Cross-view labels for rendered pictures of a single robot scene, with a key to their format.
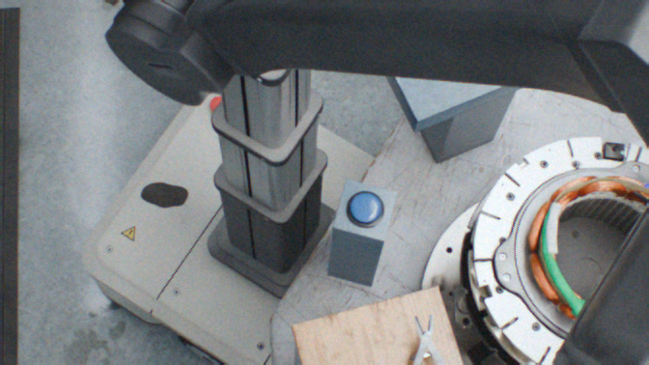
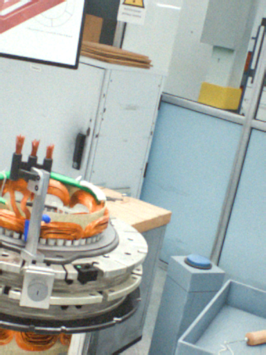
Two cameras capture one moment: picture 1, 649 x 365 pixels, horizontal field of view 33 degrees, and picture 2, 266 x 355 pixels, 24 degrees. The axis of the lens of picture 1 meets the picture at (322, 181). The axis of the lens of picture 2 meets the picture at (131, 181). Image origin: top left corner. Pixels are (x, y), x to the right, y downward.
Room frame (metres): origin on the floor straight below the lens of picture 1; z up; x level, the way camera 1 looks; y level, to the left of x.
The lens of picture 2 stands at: (1.11, -0.85, 1.40)
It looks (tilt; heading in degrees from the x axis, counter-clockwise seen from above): 14 degrees down; 138
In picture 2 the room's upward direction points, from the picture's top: 12 degrees clockwise
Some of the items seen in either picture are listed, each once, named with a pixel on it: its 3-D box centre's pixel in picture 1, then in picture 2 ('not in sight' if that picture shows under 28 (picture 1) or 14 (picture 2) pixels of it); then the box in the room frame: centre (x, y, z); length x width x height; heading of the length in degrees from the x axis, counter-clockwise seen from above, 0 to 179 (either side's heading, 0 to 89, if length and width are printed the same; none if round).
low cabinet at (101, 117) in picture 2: not in sight; (55, 154); (-1.88, 1.21, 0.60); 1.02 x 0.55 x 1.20; 9
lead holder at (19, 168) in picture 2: not in sight; (31, 168); (0.47, -0.44, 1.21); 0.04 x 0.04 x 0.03; 11
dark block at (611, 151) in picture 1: (613, 152); (85, 270); (0.53, -0.37, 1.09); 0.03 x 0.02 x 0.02; 88
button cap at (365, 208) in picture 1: (365, 208); (199, 260); (0.44, -0.06, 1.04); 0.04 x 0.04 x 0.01
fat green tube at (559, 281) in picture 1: (563, 268); (68, 182); (0.35, -0.29, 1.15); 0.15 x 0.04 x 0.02; 11
